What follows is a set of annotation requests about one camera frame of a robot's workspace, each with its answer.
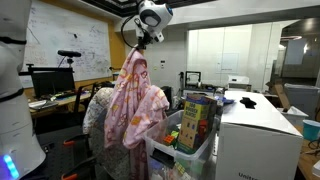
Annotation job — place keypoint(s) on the white printer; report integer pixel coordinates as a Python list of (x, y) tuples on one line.
[(240, 83)]

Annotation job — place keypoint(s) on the black object on box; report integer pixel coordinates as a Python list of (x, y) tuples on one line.
[(248, 103)]

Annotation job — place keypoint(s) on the floral quilt blanket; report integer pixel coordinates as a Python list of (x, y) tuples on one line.
[(114, 161)]

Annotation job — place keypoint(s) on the whiteboard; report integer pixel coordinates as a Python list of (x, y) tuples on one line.
[(51, 29)]

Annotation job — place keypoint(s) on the large white cardboard box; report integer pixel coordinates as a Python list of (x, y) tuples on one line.
[(256, 144)]

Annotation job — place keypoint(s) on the teal cup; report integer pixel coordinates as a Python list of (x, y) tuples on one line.
[(311, 130)]

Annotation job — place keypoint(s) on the clear plastic storage bin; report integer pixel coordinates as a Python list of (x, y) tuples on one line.
[(166, 162)]

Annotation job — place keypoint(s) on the colourful wooden blocks box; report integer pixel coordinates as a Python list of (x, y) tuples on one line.
[(196, 123)]

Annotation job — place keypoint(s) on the black computer monitor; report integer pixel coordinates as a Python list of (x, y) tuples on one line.
[(50, 83)]

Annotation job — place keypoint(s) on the black camera on stand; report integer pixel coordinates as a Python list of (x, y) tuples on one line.
[(69, 55)]

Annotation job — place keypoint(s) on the pink patterned fleece blanket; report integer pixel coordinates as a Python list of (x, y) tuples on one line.
[(136, 105)]

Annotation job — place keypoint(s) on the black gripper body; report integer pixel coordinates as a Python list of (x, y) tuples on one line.
[(144, 39)]

